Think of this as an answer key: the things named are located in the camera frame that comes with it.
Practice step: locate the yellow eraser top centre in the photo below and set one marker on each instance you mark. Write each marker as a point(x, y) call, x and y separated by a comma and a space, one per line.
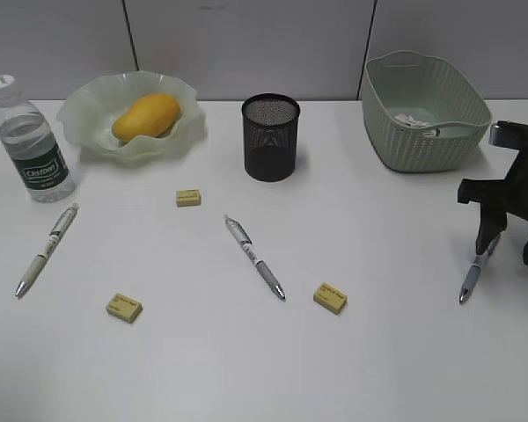
point(188, 198)

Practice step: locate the black mesh pen holder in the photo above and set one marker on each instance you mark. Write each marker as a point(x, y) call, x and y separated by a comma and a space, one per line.
point(270, 122)

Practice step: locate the pale green plastic basket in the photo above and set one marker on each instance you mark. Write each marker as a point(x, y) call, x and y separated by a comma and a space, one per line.
point(421, 113)

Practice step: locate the yellow eraser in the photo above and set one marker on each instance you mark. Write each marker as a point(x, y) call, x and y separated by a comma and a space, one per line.
point(330, 298)
point(124, 308)
point(188, 198)

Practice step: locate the white waste paper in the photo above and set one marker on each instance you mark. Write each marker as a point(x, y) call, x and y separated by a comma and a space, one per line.
point(410, 121)

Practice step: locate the clear water bottle green label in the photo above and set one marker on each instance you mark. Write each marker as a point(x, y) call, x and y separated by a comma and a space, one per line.
point(31, 145)

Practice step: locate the yellow eraser bottom right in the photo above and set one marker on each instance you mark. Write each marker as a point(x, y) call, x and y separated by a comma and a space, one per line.
point(330, 298)

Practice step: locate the yellow eraser bottom left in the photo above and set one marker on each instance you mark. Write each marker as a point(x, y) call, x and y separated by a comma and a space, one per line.
point(124, 308)

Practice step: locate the green grip white pen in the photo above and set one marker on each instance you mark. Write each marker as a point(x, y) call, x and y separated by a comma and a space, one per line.
point(40, 260)

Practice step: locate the grey grip white pen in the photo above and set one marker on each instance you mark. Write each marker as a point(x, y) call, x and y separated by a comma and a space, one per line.
point(261, 266)

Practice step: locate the pale green wavy glass plate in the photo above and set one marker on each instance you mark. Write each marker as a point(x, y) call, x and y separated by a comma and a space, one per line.
point(88, 115)

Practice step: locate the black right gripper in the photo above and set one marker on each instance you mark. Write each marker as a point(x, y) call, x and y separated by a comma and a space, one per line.
point(499, 197)

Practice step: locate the blue grip white pen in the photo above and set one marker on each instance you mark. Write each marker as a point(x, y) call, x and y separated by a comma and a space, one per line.
point(475, 270)

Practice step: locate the yellow mango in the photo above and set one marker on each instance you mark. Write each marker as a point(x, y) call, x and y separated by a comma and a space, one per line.
point(150, 115)

